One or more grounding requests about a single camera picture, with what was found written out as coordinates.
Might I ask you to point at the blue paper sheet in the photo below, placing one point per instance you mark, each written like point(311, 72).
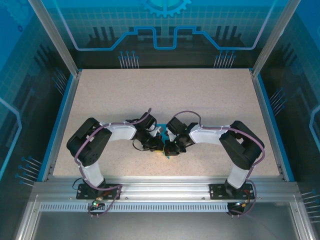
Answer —
point(168, 157)

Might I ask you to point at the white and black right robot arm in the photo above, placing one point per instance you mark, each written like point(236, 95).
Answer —
point(207, 135)

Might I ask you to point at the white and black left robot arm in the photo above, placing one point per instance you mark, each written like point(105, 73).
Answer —
point(120, 132)

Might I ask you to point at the grey metal shelf plate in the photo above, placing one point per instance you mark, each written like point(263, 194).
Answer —
point(162, 227)

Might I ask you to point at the yellow power connector with light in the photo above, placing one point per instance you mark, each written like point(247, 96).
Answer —
point(241, 204)
point(96, 203)

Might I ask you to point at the blue table side strip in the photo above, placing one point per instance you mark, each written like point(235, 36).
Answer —
point(268, 105)
point(63, 105)

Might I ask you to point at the aluminium table frame rail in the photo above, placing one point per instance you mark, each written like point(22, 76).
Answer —
point(162, 190)

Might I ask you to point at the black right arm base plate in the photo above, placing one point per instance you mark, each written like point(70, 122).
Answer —
point(217, 192)

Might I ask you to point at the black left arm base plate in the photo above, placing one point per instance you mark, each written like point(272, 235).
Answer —
point(85, 193)

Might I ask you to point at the aluminium frame post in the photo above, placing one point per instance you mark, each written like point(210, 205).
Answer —
point(272, 37)
point(57, 42)

